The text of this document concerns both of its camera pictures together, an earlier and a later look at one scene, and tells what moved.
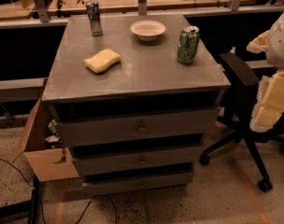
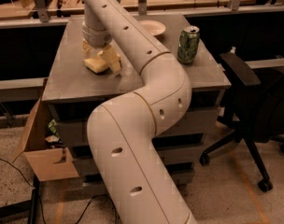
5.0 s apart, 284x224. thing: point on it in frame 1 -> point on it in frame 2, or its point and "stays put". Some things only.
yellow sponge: (102, 61) stays put
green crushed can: (188, 44) stays put
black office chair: (243, 91) stays put
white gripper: (281, 46) -> (96, 37)
